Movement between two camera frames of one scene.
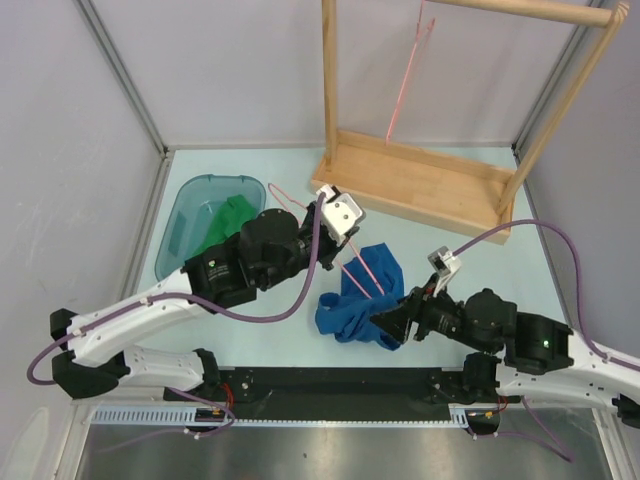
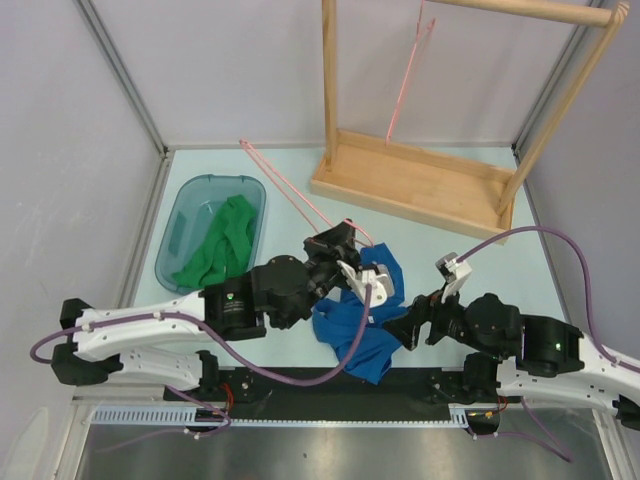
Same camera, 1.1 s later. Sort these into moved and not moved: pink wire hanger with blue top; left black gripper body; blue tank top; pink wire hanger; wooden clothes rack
Moved: blue tank top; left black gripper body; pink wire hanger with blue top
Not moved: wooden clothes rack; pink wire hanger
